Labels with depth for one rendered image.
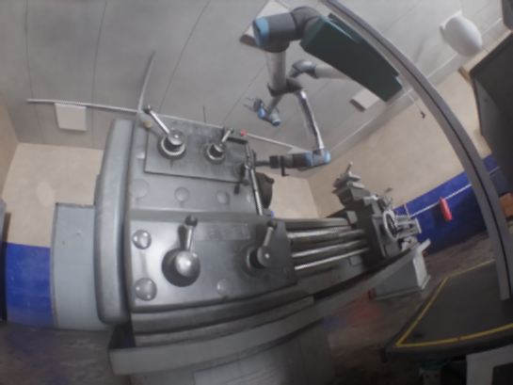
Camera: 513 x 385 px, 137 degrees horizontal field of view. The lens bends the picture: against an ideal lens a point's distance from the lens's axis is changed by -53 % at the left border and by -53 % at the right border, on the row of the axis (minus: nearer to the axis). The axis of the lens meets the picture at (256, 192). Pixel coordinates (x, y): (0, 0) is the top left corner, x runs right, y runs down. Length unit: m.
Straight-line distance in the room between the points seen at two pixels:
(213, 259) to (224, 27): 2.80
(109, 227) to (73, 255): 3.37
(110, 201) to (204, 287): 0.39
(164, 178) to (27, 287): 3.85
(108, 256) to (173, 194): 0.30
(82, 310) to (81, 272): 0.62
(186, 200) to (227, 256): 0.26
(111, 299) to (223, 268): 0.34
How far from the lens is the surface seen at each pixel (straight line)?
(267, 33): 1.00
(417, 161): 5.55
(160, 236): 0.56
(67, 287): 4.03
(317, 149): 1.41
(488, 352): 0.55
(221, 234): 0.61
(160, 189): 0.75
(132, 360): 0.55
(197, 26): 3.01
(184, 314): 0.72
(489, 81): 0.59
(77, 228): 4.14
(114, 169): 0.78
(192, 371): 0.69
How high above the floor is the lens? 0.59
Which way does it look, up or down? 23 degrees up
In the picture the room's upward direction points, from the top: 12 degrees counter-clockwise
